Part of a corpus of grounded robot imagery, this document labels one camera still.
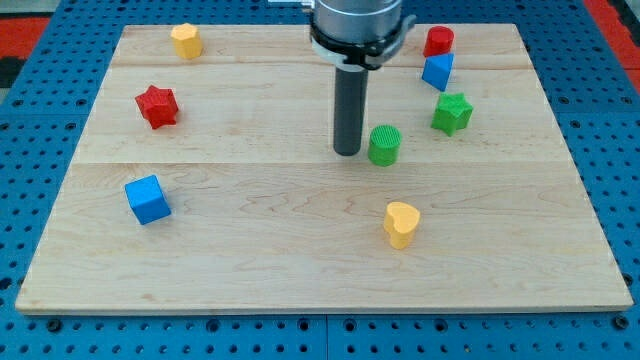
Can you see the red star block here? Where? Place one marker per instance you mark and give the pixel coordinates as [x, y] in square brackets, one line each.
[158, 106]

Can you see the green star block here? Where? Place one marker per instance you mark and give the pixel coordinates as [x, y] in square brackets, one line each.
[452, 113]

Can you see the wooden board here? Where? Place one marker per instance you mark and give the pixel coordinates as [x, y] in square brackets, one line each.
[267, 219]

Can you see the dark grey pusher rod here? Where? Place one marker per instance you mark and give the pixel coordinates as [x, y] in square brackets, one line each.
[349, 106]

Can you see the green cylinder block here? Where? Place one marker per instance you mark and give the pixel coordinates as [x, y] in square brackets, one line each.
[384, 144]

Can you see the red cylinder block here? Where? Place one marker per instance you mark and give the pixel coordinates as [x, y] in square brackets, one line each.
[439, 40]

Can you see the yellow heart block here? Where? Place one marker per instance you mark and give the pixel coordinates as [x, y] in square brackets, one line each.
[400, 223]

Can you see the blue cube block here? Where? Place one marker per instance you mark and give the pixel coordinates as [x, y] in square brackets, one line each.
[146, 199]

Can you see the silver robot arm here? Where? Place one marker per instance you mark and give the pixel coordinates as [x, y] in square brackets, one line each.
[356, 37]

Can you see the black and white rod clamp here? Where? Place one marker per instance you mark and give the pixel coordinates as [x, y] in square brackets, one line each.
[360, 56]

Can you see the blue triangle block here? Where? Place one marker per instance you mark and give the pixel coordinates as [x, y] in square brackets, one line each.
[437, 70]

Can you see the yellow hexagon block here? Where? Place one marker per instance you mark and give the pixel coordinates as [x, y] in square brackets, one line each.
[186, 40]

